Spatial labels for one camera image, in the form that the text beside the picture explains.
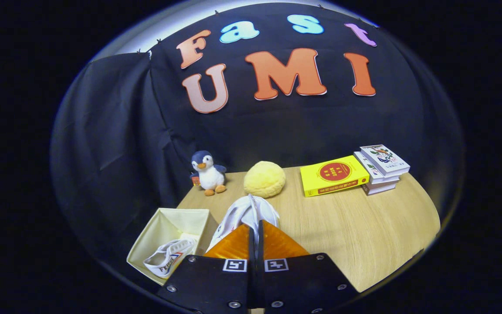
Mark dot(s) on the blue white penguin plush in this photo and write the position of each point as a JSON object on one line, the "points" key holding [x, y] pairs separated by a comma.
{"points": [[209, 174]]}

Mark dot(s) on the white shoe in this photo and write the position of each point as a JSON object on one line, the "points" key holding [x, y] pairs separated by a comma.
{"points": [[168, 259], [242, 213]]}

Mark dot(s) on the yellow book red circle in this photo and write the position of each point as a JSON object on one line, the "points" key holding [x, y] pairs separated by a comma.
{"points": [[334, 174]]}

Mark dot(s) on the cream fabric storage box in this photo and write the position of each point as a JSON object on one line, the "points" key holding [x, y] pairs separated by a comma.
{"points": [[168, 222]]}

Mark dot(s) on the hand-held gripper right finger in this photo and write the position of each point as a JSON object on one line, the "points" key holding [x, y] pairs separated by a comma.
{"points": [[303, 283]]}

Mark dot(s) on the yellow round plush bun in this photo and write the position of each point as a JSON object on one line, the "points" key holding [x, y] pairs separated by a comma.
{"points": [[264, 179]]}

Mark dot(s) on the thin dark cover book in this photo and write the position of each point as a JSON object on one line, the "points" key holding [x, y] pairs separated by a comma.
{"points": [[379, 188]]}

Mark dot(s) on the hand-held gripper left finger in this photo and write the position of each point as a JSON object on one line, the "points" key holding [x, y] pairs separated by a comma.
{"points": [[207, 283]]}

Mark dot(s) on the white illustrated cover book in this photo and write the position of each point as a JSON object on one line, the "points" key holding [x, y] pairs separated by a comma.
{"points": [[384, 159]]}

